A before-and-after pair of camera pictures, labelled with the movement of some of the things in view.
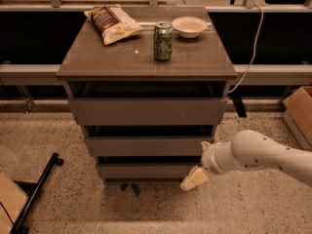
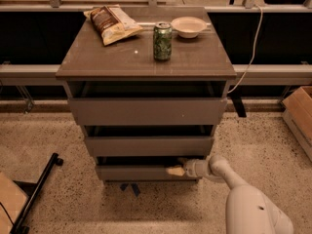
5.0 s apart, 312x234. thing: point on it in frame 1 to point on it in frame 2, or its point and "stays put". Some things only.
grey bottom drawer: (116, 171) stays put
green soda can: (163, 41) stays put
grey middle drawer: (147, 146) stays put
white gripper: (209, 160) to (190, 168)
